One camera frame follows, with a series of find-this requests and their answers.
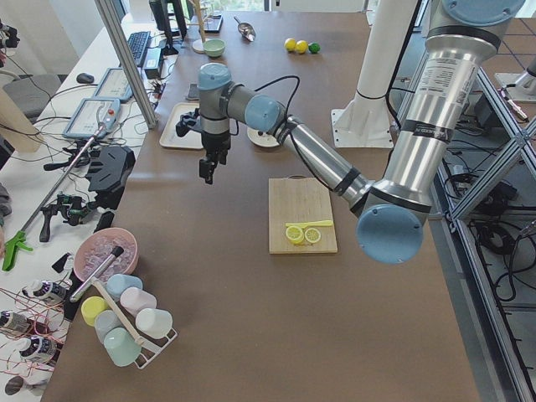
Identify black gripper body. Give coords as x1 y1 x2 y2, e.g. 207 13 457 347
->
201 131 231 166

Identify cream round plate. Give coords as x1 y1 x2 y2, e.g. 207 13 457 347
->
246 126 280 148

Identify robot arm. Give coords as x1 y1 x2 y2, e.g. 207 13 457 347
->
194 1 523 264

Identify cream rabbit tray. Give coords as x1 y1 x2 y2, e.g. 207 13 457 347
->
158 102 219 151

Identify grey folded cloth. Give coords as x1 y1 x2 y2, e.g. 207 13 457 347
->
185 83 199 101

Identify bamboo cutting board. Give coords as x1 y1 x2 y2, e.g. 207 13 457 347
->
268 178 338 255

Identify mint green bowl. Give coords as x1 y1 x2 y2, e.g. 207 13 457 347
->
203 39 226 58

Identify round wooden stand base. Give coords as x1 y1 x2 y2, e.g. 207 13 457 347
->
192 39 205 54

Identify lemon slice upper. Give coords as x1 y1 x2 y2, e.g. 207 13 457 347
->
285 225 305 245

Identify lemon slice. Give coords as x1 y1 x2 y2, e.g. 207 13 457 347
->
285 225 305 245
304 227 322 244

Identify yellow plastic knife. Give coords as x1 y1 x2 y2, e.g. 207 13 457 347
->
285 219 334 229

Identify far teach pendant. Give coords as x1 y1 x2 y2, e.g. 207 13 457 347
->
93 68 133 103

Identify teach pendant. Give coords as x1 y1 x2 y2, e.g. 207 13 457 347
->
93 68 133 103
62 97 121 139

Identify stainless steel scoop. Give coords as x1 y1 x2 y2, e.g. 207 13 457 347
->
234 16 256 42

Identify lemon slice lower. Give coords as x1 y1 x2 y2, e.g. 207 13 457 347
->
304 227 322 244

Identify metal muddler black tip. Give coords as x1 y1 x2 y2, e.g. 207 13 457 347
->
69 245 124 303

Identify near teach pendant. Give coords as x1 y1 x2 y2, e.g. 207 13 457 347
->
62 97 121 139

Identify yellow lemon far from lime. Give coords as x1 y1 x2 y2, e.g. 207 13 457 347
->
284 38 296 52

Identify black keyboard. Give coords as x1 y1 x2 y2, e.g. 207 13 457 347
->
127 31 151 67

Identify yellow lemon near lime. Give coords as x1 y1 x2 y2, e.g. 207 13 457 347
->
294 40 308 54

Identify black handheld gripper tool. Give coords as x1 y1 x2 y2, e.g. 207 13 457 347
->
39 193 97 243

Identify green lime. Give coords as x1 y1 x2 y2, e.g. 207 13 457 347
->
308 42 321 54

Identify pink bowl with ice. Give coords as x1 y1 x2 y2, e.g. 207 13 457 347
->
74 228 139 281

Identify black computer mouse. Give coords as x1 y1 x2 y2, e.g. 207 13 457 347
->
76 73 95 84

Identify blue cup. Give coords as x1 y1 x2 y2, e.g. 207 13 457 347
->
106 274 143 302

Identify pink cup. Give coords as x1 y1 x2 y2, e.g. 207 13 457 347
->
120 286 157 317

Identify white cup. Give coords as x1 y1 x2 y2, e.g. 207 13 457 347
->
136 308 173 339

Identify yellow cup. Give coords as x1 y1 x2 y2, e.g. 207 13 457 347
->
81 296 109 327

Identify grey cup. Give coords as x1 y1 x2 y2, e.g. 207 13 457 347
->
94 310 122 343

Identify white cup rack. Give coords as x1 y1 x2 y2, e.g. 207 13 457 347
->
91 279 178 369

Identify mint cup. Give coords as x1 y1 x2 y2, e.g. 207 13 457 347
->
103 327 142 367

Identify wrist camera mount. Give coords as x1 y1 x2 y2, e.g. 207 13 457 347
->
175 108 202 137

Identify aluminium frame post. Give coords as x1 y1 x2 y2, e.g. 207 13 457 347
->
95 0 157 129

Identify black plastic bracket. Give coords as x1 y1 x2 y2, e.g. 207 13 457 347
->
85 146 136 209

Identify green handled reach grabber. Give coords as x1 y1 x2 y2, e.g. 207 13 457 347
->
2 119 107 271

